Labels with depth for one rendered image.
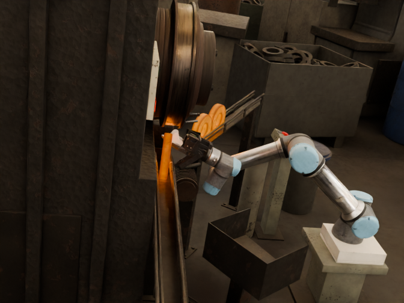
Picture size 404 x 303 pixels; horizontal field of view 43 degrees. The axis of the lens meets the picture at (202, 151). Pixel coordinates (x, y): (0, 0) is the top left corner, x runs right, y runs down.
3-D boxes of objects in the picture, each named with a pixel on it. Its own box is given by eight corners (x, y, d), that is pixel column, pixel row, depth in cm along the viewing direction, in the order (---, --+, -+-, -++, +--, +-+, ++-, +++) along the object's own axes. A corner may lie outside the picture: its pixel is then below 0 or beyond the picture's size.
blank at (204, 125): (192, 118, 243) (198, 121, 242) (207, 108, 255) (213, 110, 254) (189, 148, 250) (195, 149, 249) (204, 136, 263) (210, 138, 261)
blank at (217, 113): (207, 109, 255) (213, 110, 254) (222, 99, 267) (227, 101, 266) (204, 136, 263) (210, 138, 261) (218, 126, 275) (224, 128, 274)
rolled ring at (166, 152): (174, 124, 206) (165, 122, 206) (170, 154, 192) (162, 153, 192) (169, 158, 218) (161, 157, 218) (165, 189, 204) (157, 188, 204)
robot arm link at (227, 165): (233, 181, 221) (243, 166, 218) (211, 171, 218) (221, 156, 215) (231, 172, 228) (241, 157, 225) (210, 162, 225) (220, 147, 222)
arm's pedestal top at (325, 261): (359, 237, 268) (361, 230, 266) (386, 275, 239) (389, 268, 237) (300, 233, 262) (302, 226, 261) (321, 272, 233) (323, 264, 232)
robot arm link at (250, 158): (306, 122, 231) (205, 156, 241) (309, 131, 221) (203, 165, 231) (314, 145, 235) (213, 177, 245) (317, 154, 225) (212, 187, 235)
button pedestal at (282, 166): (258, 241, 298) (280, 143, 274) (250, 219, 320) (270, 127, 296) (285, 243, 301) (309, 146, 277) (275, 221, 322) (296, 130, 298)
